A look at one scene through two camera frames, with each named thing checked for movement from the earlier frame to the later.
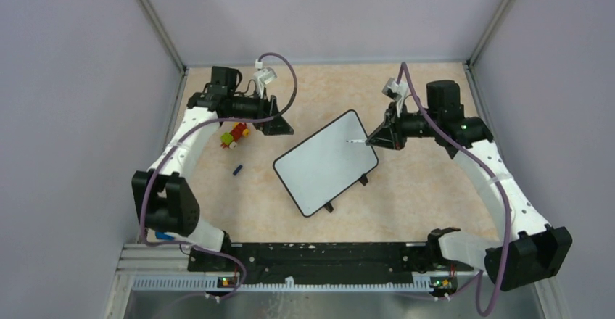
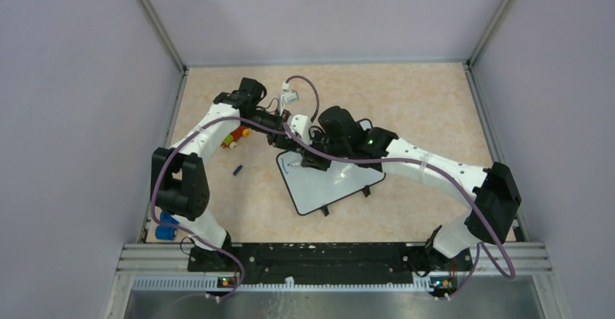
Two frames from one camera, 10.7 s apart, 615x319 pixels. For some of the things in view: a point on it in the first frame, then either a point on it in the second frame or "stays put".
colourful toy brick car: (229, 140) stays put
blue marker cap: (237, 170) stays put
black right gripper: (391, 125) -> (310, 159)
